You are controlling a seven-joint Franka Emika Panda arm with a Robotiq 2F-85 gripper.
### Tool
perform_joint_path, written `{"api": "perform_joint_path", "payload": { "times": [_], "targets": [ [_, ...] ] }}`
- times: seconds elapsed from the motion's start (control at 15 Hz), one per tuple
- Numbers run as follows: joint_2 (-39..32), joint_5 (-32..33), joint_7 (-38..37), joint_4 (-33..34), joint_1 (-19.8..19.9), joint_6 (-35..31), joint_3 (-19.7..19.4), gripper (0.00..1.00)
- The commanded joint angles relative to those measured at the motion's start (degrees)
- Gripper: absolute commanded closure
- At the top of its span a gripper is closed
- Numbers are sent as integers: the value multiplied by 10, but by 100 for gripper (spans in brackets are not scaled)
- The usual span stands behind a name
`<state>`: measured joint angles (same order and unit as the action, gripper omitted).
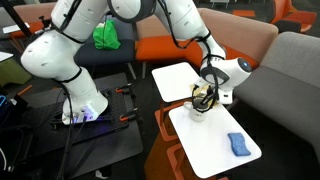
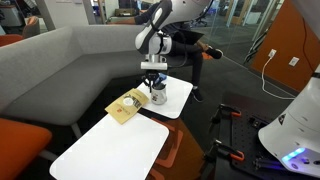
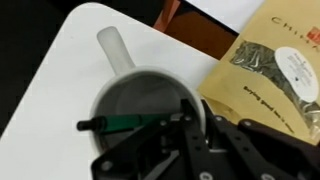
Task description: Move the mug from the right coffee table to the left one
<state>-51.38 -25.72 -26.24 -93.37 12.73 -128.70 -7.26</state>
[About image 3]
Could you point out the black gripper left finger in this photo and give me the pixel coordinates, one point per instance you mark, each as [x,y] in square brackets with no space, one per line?
[186,146]

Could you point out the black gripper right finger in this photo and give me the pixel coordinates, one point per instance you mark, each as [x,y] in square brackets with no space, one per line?
[253,146]

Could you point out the tan tea leaf pouch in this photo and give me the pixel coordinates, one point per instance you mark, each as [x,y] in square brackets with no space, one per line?
[266,83]

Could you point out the green marker with black cap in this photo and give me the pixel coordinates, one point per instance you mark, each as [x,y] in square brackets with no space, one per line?
[123,122]

